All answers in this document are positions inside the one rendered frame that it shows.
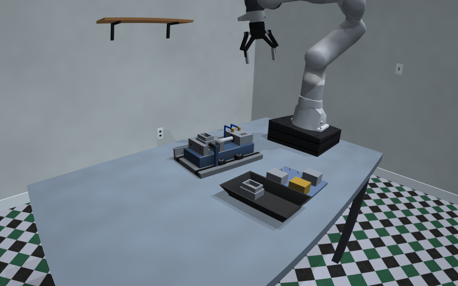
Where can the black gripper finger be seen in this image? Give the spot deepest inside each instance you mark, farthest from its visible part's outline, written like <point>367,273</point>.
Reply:
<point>273,44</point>
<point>245,46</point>

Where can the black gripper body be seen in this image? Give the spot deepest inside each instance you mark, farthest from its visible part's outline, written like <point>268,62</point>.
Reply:
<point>254,29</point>

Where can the yellow rectangular block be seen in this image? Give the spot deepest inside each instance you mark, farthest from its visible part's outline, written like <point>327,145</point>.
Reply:
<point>300,185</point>

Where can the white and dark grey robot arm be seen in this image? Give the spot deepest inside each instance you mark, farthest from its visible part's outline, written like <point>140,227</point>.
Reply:
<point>309,113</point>

